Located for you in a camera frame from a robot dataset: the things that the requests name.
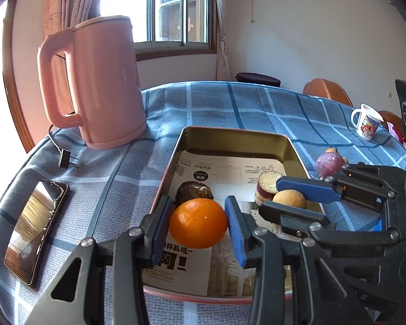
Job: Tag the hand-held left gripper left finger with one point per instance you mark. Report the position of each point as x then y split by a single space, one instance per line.
160 230

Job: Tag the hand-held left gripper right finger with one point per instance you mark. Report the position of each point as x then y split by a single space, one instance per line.
235 233

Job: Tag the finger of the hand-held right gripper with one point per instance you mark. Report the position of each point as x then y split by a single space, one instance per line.
291 215
304 188

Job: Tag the light tan longan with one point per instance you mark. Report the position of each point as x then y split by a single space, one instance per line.
289 199

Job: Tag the purple passion fruit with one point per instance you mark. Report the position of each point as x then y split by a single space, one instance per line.
328 166

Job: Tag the purple striped round slice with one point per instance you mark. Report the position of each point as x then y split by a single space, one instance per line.
265 189

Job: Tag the small orange tangerine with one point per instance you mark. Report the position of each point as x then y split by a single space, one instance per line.
331 150

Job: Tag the dark brown walnut pastry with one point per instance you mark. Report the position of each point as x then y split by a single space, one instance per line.
193 191

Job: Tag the pink metal tin box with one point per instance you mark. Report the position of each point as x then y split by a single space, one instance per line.
230 142

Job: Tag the brown leather sofa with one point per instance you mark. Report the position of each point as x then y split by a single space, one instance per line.
390 118

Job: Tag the pink floral cushion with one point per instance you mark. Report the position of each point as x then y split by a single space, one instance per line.
400 134

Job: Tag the white printed mug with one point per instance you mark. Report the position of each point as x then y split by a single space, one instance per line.
367 123

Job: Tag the printed paper leaflet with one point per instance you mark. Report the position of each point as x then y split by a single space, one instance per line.
230 172

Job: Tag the brown leather armchair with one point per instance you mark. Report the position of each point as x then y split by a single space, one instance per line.
324 89

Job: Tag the blue plaid tablecloth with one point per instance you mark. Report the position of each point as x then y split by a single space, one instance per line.
223 105

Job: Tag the black round stool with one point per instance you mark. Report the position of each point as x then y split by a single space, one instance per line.
257 78

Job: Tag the black smartphone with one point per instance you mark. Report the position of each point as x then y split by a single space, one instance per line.
33 230

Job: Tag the pink electric kettle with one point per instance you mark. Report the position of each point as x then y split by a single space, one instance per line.
105 84

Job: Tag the narrow tied pink curtain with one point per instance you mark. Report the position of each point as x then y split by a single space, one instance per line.
223 50

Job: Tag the white air conditioner pipe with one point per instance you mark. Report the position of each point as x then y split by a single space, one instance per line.
253 6

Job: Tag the red paper window decoration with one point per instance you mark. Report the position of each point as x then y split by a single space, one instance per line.
189 23

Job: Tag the sliding glass window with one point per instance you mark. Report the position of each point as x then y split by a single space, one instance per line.
176 13

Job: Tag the wide pink curtain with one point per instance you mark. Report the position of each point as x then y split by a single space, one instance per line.
64 0

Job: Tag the brown wooden door frame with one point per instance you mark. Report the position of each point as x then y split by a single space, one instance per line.
13 84

